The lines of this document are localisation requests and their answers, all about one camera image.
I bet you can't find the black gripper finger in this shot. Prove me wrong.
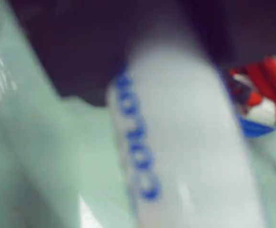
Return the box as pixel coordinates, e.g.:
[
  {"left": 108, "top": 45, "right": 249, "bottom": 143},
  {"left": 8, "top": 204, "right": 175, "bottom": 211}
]
[
  {"left": 176, "top": 0, "right": 276, "bottom": 71},
  {"left": 7, "top": 0, "right": 177, "bottom": 107}
]

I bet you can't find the light green bowl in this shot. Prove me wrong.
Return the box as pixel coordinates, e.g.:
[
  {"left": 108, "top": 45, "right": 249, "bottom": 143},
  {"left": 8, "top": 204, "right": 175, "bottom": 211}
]
[{"left": 0, "top": 0, "right": 276, "bottom": 228}]

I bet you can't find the red white blue ball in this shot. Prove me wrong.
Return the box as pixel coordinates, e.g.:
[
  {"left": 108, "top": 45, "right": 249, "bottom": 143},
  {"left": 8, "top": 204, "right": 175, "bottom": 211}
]
[{"left": 228, "top": 56, "right": 276, "bottom": 124}]

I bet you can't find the blue tape strip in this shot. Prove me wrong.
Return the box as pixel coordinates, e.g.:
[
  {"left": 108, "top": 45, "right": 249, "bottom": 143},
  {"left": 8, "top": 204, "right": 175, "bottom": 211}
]
[{"left": 235, "top": 113, "right": 276, "bottom": 140}]

